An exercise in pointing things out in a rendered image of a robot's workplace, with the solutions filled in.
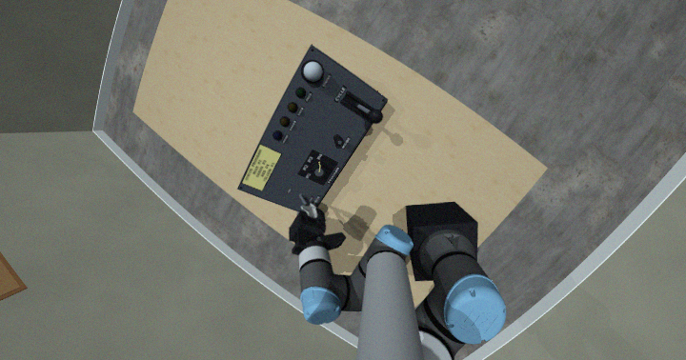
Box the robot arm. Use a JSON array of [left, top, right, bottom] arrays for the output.
[[299, 225, 506, 360]]

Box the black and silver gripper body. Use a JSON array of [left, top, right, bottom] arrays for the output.
[[289, 210, 327, 255]]

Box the dark grey control panel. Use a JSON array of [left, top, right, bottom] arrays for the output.
[[237, 45, 388, 211]]

